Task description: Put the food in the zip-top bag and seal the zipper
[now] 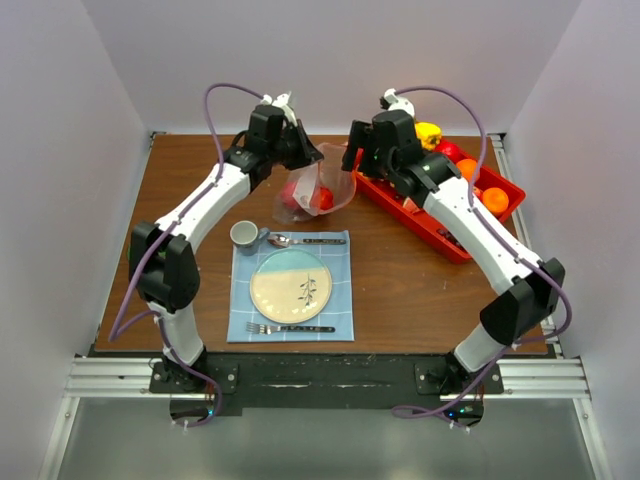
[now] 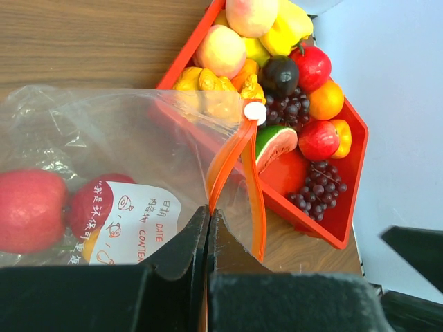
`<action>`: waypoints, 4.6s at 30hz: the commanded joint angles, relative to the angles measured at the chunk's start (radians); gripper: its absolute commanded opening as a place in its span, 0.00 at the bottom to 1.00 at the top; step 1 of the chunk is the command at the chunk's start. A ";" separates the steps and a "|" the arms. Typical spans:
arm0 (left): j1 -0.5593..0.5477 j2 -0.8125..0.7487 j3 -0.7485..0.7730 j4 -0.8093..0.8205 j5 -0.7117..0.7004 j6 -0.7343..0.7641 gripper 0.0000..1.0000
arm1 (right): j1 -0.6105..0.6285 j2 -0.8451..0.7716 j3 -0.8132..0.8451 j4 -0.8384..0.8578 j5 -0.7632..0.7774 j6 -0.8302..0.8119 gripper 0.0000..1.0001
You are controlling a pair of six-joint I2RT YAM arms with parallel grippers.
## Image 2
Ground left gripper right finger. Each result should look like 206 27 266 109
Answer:
208 210 392 331

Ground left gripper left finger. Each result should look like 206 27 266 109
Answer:
1 206 210 331

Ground red apple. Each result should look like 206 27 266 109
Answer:
66 173 135 241
1 169 69 254
290 46 332 93

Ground clear zip top bag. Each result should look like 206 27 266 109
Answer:
1 86 266 267

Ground red fruit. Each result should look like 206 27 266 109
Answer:
298 120 340 161

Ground orange fruit back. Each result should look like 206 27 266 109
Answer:
308 80 345 120

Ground orange fruit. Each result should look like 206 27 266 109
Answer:
331 119 352 159
308 80 345 120

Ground dark plum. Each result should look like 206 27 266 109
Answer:
258 55 300 98

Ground red apple back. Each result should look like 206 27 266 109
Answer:
290 46 332 93

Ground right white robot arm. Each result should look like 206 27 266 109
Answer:
380 226 442 320

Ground red plastic fruit tray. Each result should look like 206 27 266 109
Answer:
156 1 369 249

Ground lower purple grape bunch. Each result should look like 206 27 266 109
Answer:
287 160 347 223

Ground purple grape bunch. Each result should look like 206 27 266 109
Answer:
259 86 310 131
287 160 347 223

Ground watermelon slice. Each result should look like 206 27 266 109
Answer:
255 125 298 174

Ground orange fruit right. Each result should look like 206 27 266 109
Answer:
331 119 352 159

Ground upper purple grape bunch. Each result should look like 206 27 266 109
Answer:
259 86 310 131

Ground yellow bell pepper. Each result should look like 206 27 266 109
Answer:
259 0 314 56

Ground peach at tray back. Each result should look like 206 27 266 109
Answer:
225 0 279 38

